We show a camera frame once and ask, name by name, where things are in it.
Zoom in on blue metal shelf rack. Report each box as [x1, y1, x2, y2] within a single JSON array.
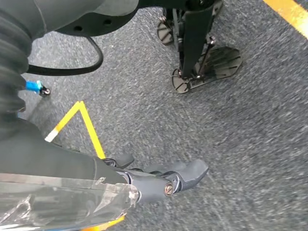
[[25, 80, 51, 97]]

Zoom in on clear plastic film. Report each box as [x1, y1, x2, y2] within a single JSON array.
[[0, 173, 141, 231]]

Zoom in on yellow floor tape outline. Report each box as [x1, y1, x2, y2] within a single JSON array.
[[45, 101, 127, 231], [263, 0, 308, 39]]

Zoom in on grey robot body shell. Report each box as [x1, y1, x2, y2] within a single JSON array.
[[31, 0, 140, 40]]

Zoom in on black robot right leg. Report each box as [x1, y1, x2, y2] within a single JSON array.
[[55, 0, 223, 80]]

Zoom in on black robot right foot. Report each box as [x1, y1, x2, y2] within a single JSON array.
[[171, 46, 243, 94]]

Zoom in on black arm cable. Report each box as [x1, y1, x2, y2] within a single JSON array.
[[26, 37, 104, 77]]

